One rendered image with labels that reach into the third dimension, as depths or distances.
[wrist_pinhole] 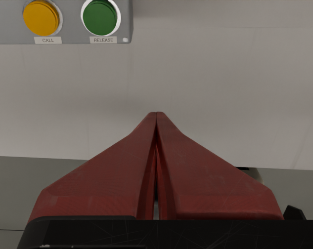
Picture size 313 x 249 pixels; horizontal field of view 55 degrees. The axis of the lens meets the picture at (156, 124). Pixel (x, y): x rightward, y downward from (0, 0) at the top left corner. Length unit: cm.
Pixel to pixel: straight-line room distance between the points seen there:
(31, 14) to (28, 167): 161
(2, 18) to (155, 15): 21
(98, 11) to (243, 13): 23
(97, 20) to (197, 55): 20
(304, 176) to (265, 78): 155
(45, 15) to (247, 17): 29
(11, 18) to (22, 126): 26
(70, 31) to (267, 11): 29
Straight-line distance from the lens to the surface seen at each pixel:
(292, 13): 53
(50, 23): 40
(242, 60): 53
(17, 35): 43
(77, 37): 41
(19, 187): 210
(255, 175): 83
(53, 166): 190
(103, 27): 38
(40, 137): 63
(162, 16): 49
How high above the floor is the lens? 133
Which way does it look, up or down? 56 degrees down
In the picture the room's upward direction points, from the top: 180 degrees clockwise
